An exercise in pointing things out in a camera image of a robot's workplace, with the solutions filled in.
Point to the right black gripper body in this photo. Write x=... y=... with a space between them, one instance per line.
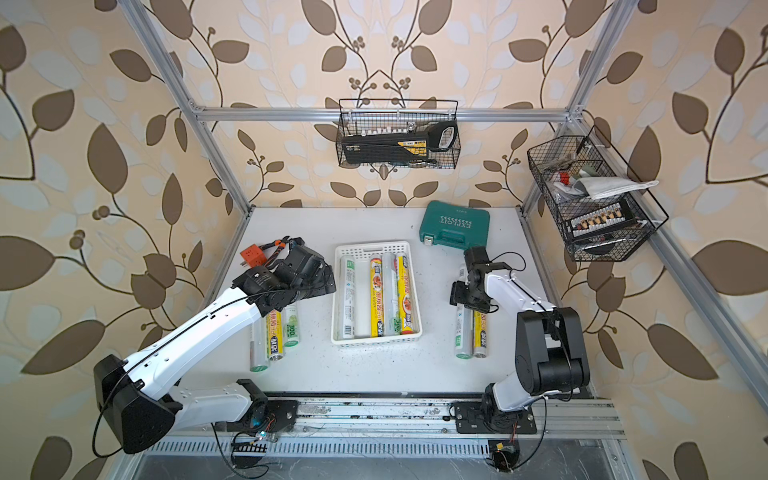
x=463 y=293

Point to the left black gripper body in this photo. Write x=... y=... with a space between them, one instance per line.
x=323 y=287

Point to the silver green wrap roll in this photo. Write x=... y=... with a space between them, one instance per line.
x=463 y=333

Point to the green white wrap roll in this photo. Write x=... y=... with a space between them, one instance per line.
x=290 y=320
x=390 y=294
x=348 y=272

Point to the yellow wrap roll group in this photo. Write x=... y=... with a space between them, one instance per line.
x=275 y=341

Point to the yellow wrap roll with salmon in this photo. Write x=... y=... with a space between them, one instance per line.
x=404 y=297

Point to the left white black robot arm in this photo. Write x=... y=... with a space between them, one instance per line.
x=139 y=397

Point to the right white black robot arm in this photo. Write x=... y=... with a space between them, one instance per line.
x=550 y=359

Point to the black yellow tool in basket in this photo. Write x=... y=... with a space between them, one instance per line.
x=409 y=144

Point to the white paper in basket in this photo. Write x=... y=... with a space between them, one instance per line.
x=598 y=188

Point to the orange black cutting pliers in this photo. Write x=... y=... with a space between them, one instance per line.
x=274 y=249

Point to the green plastic tool case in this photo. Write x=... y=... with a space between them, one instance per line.
x=448 y=225

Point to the drill bit set box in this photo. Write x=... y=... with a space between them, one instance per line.
x=606 y=219

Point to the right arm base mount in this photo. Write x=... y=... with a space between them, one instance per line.
x=473 y=417

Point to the aluminium front rail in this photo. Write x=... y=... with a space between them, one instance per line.
x=360 y=416

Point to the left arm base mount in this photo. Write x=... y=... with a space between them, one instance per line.
x=271 y=416

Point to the right black wire basket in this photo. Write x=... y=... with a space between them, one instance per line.
x=557 y=164

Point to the black wire basket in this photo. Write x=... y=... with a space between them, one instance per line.
x=367 y=111
x=557 y=164

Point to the back black wire basket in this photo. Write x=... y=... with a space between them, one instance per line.
x=367 y=111

